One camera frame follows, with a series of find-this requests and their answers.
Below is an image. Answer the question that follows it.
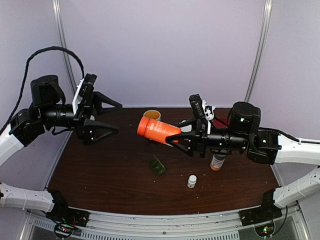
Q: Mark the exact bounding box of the aluminium front rail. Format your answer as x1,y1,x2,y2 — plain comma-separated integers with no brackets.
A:
17,203,312,240

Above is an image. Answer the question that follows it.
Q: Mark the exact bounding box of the green pill organizer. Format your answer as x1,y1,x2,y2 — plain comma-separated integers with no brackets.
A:
148,154,166,176

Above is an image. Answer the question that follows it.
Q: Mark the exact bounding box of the left aluminium frame post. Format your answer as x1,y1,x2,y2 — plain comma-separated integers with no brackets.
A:
52,0,76,92

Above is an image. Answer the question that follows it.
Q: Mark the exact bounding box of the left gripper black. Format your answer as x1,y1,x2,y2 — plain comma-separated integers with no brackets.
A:
39,90,123,145

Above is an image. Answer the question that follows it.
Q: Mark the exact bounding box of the small white pill bottle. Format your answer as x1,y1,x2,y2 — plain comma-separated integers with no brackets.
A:
187,174,197,189

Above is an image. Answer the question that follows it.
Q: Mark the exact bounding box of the floral mug yellow inside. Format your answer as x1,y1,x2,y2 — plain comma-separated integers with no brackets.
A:
143,109,162,121

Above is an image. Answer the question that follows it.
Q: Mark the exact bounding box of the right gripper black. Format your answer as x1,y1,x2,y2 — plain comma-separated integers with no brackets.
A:
165,117,249,159

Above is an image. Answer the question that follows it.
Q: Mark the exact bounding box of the right aluminium frame post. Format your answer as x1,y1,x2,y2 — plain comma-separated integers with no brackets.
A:
244,0,273,103

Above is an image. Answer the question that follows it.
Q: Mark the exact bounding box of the amber bottle grey cap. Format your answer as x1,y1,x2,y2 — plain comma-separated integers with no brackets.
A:
210,154,226,171

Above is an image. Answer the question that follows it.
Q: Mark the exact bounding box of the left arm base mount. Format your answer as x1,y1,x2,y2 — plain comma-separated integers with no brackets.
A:
45,190,90,227

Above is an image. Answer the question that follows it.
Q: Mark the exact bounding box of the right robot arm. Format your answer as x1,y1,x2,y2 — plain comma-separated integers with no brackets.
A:
165,100,320,221

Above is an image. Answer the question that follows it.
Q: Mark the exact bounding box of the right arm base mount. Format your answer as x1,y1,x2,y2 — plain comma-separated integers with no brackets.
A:
239,189,282,227

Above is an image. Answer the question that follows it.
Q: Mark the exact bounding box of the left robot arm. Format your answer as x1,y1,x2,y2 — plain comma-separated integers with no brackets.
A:
0,74,123,222

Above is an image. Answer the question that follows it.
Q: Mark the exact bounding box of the red floral plate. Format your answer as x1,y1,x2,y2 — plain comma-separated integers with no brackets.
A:
213,116,229,128

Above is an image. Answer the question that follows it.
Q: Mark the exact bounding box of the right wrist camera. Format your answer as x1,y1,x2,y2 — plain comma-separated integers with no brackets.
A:
189,94,205,119

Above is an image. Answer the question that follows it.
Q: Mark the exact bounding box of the left black braided cable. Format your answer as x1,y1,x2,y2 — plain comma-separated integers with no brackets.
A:
0,46,85,133

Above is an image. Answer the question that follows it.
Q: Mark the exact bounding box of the large orange pill bottle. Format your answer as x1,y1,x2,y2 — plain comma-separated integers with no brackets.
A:
137,116,182,144

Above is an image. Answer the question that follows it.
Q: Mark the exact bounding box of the aluminium frame post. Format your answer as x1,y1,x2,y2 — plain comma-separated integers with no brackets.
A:
52,0,76,92
244,0,273,103

